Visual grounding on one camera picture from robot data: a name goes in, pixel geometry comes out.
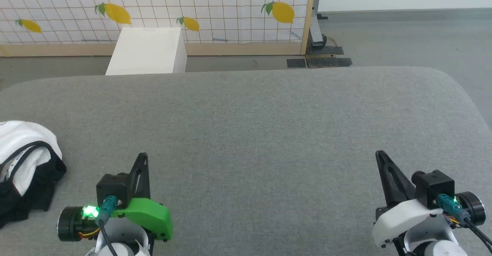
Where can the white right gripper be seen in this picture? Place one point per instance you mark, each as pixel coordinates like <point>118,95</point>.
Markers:
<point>403,217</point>

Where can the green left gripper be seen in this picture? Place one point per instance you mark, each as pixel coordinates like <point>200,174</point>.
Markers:
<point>150,215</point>

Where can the white shirt with black sleeves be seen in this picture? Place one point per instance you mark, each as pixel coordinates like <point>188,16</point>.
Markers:
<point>27,140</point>

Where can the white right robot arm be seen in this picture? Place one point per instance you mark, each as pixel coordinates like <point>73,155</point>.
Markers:
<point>434,240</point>

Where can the white box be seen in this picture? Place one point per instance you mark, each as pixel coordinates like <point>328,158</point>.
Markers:
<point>146,52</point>

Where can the long black floor plate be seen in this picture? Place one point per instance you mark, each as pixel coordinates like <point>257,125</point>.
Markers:
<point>330,62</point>

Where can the short black floor plate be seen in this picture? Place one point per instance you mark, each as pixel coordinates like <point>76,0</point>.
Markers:
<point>326,50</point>

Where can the small black floor mat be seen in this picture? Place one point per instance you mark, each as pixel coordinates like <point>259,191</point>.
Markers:
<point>296,63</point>

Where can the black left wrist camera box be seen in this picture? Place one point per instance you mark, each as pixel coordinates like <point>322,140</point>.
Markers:
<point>113,188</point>

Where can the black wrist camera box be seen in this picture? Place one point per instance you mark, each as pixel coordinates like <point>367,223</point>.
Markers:
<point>113,188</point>
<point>432,187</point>

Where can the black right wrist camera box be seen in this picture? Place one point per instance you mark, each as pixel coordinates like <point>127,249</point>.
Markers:
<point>432,187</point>

